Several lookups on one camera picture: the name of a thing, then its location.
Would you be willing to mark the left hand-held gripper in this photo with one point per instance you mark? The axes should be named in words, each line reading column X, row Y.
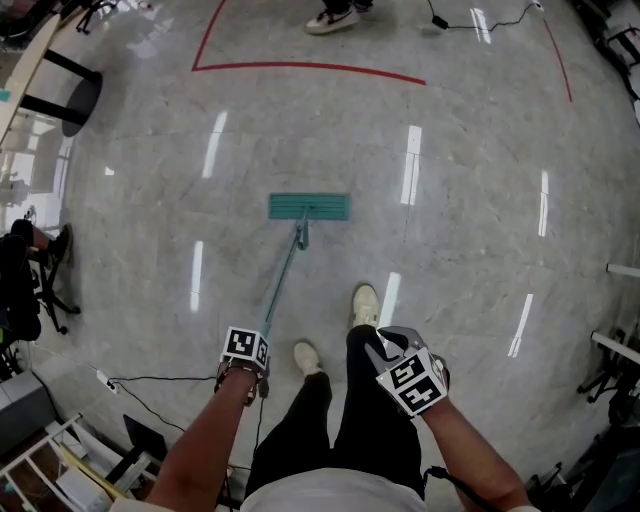
column 245, row 347

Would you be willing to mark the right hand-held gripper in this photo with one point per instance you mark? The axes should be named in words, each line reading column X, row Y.
column 415, row 385

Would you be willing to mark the teal mop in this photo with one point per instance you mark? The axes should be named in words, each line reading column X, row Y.
column 310, row 206

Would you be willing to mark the person's right forearm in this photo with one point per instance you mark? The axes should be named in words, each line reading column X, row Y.
column 470, row 460

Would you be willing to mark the person's left forearm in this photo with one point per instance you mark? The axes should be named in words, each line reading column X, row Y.
column 200, row 450

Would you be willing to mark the person's right white shoe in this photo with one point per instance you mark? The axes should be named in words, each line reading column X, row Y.
column 365, row 305

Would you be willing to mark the person's white shoe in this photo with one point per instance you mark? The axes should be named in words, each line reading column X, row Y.
column 307, row 357
column 365, row 305

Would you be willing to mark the person's left white shoe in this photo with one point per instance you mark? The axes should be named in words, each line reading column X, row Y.
column 307, row 357

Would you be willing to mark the person's right leg black trousers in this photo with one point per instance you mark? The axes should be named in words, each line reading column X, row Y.
column 375, row 435

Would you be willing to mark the person's leg black trousers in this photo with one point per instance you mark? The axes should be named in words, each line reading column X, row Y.
column 295, row 435
column 375, row 435

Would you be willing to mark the person's left leg black trousers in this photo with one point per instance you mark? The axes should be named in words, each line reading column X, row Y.
column 295, row 435

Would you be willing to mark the black desk foot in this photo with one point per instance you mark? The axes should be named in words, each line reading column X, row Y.
column 145, row 435

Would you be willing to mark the person's white shirt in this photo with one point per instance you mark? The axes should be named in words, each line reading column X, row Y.
column 330, row 492

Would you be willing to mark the white metal shelf rack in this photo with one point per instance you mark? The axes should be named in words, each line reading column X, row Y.
column 35, row 465

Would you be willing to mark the wooden table with black base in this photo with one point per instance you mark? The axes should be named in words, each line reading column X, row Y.
column 82, row 105

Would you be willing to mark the small teal packet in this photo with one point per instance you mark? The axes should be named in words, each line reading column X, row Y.
column 5, row 96

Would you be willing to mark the black flatbed trolley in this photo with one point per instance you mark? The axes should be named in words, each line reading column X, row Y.
column 625, row 40

